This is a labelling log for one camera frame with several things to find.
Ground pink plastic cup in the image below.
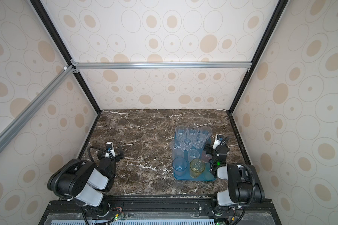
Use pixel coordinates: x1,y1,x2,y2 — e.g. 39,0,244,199
201,152,212,163

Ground yellow plastic cup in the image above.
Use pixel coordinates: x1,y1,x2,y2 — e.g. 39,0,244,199
190,159,206,178

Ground tall clear textured cup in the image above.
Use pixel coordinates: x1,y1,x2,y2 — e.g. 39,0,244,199
193,134,207,149

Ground clear textured cup front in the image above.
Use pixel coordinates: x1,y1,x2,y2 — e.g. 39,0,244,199
188,149,201,163

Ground clear faceted cup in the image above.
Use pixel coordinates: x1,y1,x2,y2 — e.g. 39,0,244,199
200,126,213,140
175,125,187,141

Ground teal plastic tray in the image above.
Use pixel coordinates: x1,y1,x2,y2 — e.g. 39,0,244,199
171,139,216,182

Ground small clear cup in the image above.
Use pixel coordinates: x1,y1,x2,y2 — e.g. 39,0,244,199
187,125,199,139

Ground blue frosted cup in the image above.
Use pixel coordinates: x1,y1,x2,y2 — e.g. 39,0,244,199
172,157,188,177

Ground frosted grey cup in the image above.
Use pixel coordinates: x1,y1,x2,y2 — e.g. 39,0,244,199
170,138,184,160

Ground clear faceted cup front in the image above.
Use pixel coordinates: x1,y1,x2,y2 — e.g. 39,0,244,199
175,125,187,141

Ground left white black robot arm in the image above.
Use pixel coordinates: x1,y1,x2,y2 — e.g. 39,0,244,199
47,142,124,208

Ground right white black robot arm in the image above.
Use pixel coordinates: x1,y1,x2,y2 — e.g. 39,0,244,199
204,143,265,208

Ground left diagonal aluminium bar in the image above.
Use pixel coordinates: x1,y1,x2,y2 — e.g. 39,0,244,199
0,65,74,153

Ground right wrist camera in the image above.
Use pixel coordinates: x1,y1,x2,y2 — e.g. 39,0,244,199
213,134,224,149

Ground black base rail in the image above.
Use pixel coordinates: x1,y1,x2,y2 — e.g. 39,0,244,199
39,196,281,225

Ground horizontal aluminium frame bar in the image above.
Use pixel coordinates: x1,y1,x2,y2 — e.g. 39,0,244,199
74,61,252,69

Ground right black frame post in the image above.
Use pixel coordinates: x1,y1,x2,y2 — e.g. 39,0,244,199
227,0,288,115

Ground black frame post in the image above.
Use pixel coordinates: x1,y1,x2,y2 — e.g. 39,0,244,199
30,0,101,114
227,0,288,115

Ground left black frame post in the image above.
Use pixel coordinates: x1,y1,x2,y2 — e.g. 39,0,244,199
30,0,101,114

